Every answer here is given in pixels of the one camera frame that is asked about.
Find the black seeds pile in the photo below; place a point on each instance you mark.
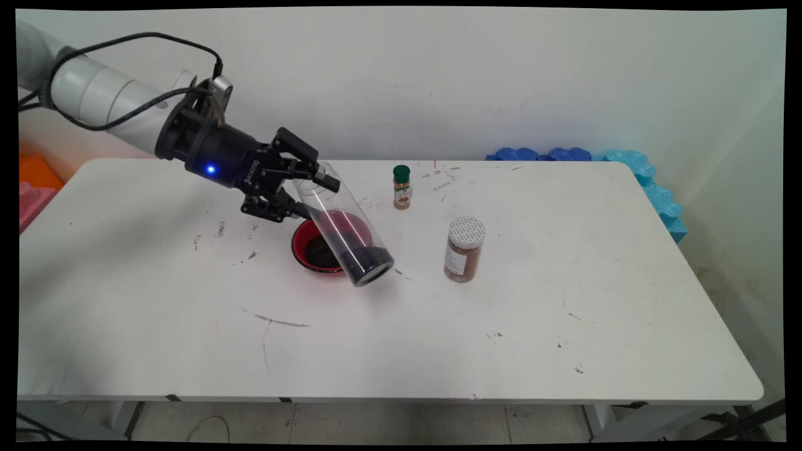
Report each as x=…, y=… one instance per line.
x=319, y=254
x=366, y=260

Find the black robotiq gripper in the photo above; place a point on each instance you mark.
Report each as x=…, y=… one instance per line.
x=219, y=150

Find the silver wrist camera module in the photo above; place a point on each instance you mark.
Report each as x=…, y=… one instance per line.
x=220, y=88

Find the red and black bowl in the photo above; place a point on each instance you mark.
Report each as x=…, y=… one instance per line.
x=304, y=244

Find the white table leg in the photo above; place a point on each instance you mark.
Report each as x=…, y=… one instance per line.
x=598, y=419
x=122, y=418

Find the white-lidded brown spice jar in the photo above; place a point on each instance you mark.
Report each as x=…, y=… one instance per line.
x=463, y=250

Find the small green-capped spice bottle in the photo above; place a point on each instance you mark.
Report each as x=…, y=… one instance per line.
x=401, y=194

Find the clear plastic jar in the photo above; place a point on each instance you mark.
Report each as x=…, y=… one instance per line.
x=338, y=219

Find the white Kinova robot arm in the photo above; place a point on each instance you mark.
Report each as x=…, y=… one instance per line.
x=100, y=94

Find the black stand leg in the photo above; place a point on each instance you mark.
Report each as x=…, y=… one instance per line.
x=752, y=416

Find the pink box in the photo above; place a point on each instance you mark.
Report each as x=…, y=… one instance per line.
x=34, y=207

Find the cyan foam mat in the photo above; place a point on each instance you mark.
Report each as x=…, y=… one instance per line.
x=658, y=194

